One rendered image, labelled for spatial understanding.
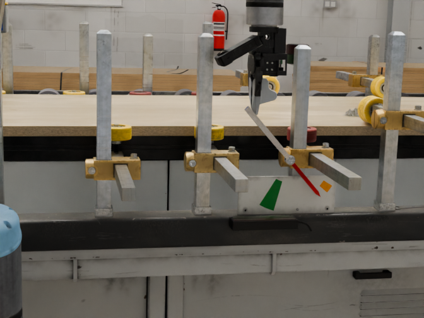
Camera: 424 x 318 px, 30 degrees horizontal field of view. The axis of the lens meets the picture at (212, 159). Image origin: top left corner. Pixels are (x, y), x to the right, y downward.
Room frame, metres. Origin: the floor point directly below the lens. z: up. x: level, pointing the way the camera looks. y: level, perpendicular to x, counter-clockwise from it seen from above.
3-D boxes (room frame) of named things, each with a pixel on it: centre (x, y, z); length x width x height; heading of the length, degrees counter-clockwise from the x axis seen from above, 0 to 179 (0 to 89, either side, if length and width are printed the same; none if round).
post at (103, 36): (1.93, 0.27, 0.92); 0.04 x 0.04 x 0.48; 11
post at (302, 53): (2.02, -0.22, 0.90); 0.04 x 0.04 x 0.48; 11
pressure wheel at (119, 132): (2.07, 0.26, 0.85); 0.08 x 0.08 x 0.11
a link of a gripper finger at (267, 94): (1.91, -0.12, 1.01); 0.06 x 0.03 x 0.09; 101
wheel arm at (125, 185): (1.88, 0.22, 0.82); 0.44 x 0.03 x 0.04; 11
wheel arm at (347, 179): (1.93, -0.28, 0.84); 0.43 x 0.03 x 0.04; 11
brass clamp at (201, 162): (1.98, 0.00, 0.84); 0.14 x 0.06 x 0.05; 101
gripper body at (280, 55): (1.93, -0.12, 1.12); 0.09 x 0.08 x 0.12; 101
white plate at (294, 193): (1.99, -0.20, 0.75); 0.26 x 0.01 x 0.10; 101
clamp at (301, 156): (2.03, -0.24, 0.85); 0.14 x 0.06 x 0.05; 101
